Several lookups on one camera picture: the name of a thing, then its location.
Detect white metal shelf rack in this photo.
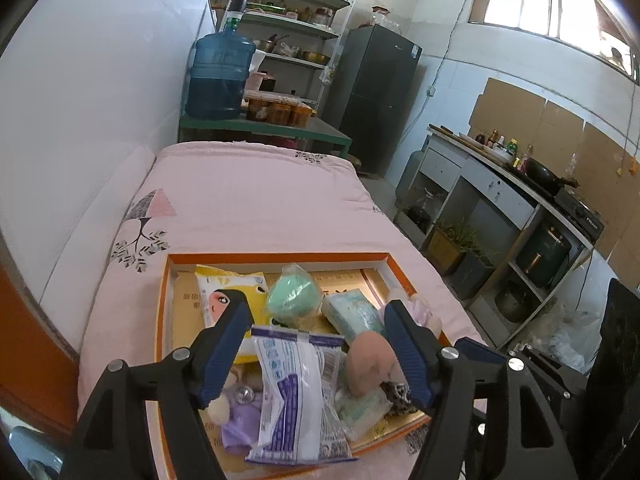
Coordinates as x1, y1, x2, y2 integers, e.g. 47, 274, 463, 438
220, 0, 358, 116

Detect orange-rimmed cardboard box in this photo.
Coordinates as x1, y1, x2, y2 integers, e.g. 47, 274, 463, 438
155, 252, 453, 480

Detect dark planter with grass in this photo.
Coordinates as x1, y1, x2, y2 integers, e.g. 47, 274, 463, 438
452, 247, 501, 301

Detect dark kettle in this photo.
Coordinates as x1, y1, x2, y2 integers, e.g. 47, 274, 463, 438
406, 187, 436, 233

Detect brown wooden door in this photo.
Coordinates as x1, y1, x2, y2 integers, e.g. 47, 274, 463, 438
0, 260, 81, 441

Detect grey kitchen counter cabinet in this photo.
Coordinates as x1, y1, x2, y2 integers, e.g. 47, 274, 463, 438
395, 127, 606, 356

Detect mint green sponge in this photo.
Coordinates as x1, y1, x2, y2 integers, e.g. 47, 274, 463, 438
265, 264, 323, 327

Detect grey gas cylinder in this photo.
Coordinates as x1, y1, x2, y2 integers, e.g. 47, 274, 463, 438
397, 150, 426, 206

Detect dark refrigerator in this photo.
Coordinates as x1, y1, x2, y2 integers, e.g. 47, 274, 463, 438
322, 25, 423, 176

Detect purple and white packet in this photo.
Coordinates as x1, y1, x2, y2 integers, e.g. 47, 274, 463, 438
244, 324, 358, 465

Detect small teal tissue packet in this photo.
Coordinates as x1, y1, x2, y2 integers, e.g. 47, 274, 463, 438
320, 291, 387, 343

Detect black gas stove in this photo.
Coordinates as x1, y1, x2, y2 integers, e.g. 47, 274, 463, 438
555, 187, 606, 241

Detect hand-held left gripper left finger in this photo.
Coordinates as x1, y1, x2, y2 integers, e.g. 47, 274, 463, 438
60, 292, 255, 480

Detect leopard print cloth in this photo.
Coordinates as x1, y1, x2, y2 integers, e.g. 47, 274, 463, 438
380, 380, 416, 416

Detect pale green tissue pack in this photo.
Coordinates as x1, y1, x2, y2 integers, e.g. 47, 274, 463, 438
335, 385, 396, 443

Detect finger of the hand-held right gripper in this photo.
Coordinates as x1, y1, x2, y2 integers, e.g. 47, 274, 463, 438
452, 337, 586, 398

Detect black wok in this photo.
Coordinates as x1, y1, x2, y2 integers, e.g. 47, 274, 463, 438
524, 157, 581, 197

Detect cream plush toy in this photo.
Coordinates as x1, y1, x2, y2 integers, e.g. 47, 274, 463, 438
345, 330, 407, 397

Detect white plastic bag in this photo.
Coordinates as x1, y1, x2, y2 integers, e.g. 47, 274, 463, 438
520, 305, 601, 373

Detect cardboard wall sheets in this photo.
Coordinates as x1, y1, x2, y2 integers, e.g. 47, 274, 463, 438
467, 77, 640, 261

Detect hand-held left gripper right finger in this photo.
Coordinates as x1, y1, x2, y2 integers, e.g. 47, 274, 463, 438
384, 300, 568, 480

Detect pink lidded container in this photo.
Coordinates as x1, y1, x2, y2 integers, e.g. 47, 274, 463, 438
247, 70, 276, 93

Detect yellow cartoon packet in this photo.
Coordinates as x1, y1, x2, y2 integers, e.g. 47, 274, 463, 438
194, 264, 270, 366

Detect window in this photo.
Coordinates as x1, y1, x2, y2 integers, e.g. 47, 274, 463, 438
470, 0, 640, 83

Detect green table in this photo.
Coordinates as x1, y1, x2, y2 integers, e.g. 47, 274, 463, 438
178, 112, 353, 161

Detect row of orange preserve jars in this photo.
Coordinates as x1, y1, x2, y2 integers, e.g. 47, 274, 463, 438
245, 92, 313, 126

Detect row of condiment bottles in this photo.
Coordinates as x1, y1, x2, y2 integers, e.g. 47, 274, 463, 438
475, 129, 535, 171

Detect blue water jug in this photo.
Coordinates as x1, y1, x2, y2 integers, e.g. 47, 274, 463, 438
185, 27, 257, 121

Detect plush bear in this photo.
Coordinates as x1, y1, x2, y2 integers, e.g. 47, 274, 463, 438
207, 365, 266, 456

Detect dark cooking pot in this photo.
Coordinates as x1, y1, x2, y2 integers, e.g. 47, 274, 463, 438
495, 282, 533, 323

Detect grey electric fan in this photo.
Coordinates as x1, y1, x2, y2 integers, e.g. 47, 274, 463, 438
10, 425, 66, 480

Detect dark green rice cooker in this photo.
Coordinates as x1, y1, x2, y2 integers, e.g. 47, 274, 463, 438
515, 220, 573, 287

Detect yellow planter with grass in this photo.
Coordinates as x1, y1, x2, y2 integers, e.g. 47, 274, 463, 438
427, 217, 476, 276

